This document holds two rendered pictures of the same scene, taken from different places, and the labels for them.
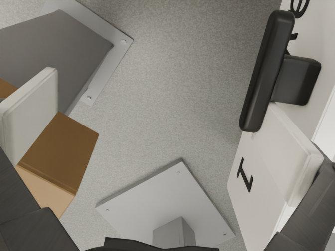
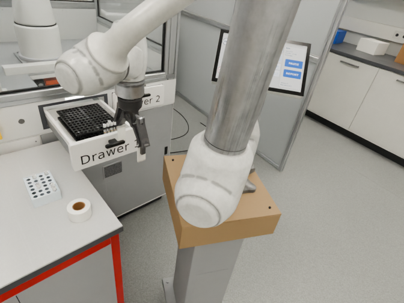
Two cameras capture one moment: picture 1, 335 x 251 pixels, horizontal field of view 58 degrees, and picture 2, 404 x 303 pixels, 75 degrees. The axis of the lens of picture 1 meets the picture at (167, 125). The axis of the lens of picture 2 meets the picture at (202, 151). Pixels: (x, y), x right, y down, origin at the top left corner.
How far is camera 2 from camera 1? 0.85 m
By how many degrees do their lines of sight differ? 35
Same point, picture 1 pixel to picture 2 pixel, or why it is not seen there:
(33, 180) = (166, 162)
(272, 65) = (113, 143)
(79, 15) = not seen: outside the picture
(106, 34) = (171, 292)
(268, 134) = (121, 136)
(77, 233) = (281, 222)
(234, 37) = (122, 243)
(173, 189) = not seen: hidden behind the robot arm
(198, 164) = not seen: hidden behind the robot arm
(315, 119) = (115, 134)
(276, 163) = (123, 131)
